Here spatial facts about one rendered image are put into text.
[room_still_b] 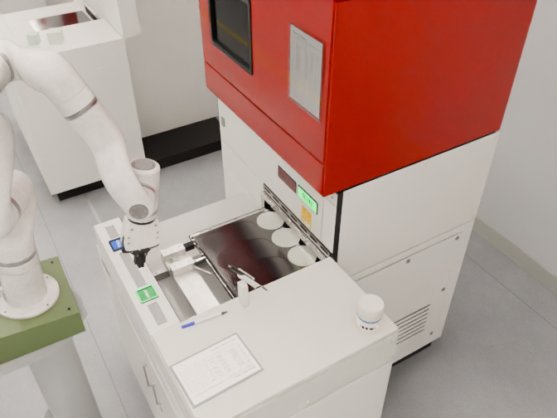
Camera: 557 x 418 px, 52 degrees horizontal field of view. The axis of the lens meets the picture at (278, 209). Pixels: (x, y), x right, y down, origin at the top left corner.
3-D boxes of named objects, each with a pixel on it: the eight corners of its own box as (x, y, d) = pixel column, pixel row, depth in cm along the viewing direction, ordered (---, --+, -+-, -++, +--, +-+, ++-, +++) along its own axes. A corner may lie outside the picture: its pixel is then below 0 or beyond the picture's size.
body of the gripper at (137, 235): (154, 202, 159) (152, 234, 165) (118, 208, 154) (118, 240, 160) (164, 217, 154) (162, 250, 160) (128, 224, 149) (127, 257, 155)
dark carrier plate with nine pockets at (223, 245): (276, 206, 216) (276, 205, 215) (327, 261, 193) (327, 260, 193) (193, 237, 202) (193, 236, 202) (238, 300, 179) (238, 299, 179)
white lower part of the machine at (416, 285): (340, 247, 328) (351, 125, 276) (438, 347, 274) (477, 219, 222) (231, 294, 300) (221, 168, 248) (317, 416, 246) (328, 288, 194)
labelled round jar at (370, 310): (370, 312, 167) (373, 289, 161) (385, 328, 162) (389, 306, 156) (351, 321, 164) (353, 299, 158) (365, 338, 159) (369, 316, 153)
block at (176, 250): (181, 248, 200) (181, 241, 198) (186, 254, 198) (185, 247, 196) (161, 256, 197) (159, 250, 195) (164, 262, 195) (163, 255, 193)
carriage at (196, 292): (181, 253, 202) (181, 246, 201) (228, 322, 178) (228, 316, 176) (161, 260, 199) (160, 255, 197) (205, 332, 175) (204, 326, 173)
